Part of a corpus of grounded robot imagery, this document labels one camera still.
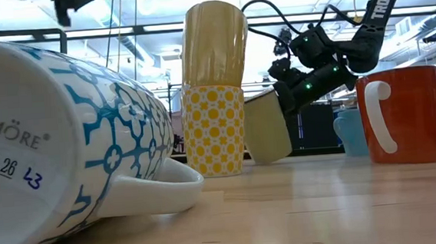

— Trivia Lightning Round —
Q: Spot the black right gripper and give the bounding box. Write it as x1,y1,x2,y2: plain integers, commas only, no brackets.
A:
271,60,361,117

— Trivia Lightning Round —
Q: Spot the pale yellow mug brown rim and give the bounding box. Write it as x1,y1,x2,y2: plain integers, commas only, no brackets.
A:
240,87,295,167

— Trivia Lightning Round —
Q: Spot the turquoise mug brown rim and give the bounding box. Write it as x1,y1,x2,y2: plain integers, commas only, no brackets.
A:
331,107,371,158

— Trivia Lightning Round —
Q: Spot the yellow dotted white mug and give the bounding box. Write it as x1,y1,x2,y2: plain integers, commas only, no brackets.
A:
180,82,250,180

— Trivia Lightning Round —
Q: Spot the plain yellow cup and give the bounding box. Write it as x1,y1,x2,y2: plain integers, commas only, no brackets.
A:
176,0,253,93

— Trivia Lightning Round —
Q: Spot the blue patterned white mug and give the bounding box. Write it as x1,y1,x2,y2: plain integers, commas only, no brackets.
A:
0,22,210,244

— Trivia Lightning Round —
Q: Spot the orange mug white handle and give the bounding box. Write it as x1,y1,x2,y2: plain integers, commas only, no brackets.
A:
354,64,436,169

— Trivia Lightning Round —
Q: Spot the black partition panel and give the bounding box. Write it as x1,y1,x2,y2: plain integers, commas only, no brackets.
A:
289,112,303,150
299,101,339,150

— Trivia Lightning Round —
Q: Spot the white ceiling air vent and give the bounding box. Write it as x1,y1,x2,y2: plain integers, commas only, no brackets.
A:
394,16,414,38

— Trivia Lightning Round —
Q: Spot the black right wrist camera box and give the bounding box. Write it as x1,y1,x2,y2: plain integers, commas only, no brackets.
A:
266,56,298,85

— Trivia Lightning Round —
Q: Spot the black overhead camera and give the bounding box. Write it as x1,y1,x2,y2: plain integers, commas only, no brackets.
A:
272,27,295,57

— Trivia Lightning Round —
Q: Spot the black table edge rail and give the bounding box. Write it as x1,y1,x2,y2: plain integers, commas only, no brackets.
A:
172,136,436,173

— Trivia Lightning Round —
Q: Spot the black overhead frame bar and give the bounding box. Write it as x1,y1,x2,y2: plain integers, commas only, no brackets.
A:
65,3,436,41

